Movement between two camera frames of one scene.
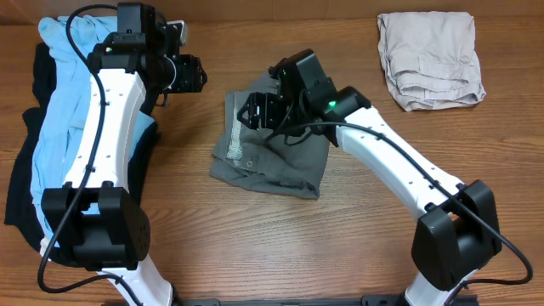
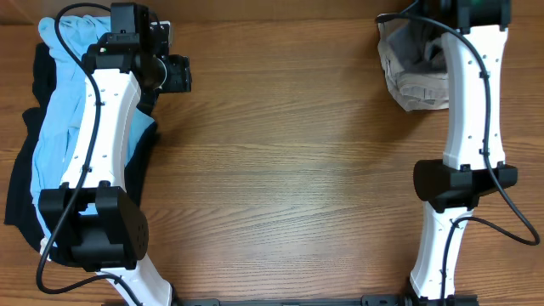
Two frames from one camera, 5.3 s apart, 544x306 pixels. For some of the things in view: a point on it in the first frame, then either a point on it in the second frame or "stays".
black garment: (20, 214) stays
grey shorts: (293, 165) to (416, 46)
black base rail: (366, 300) stays
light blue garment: (60, 125) stays
